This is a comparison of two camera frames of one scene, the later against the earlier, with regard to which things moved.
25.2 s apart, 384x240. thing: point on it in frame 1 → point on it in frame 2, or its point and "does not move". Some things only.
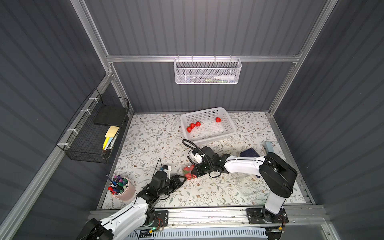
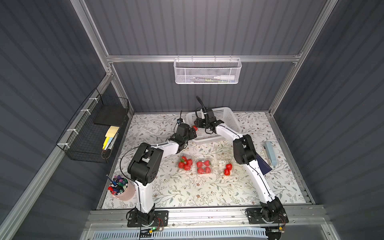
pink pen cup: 122,188 does not move
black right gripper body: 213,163 → 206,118
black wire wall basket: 91,135 does not move
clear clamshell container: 188,171 → 185,163
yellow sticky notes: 110,136 does not move
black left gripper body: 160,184 → 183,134
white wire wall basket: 204,71 does not move
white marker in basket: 224,77 does not move
